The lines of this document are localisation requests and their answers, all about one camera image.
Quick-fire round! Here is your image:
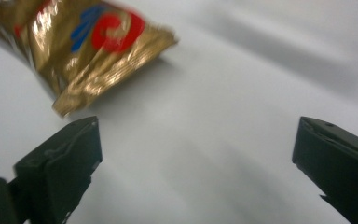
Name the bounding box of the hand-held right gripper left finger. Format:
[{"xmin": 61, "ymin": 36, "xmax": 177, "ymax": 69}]
[{"xmin": 8, "ymin": 116, "xmax": 103, "ymax": 224}]

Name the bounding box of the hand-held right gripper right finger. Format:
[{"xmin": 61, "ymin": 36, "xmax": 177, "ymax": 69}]
[{"xmin": 292, "ymin": 116, "xmax": 358, "ymax": 224}]

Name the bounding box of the gold foil snack packet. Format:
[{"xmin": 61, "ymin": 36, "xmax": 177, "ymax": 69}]
[{"xmin": 0, "ymin": 0, "xmax": 179, "ymax": 118}]

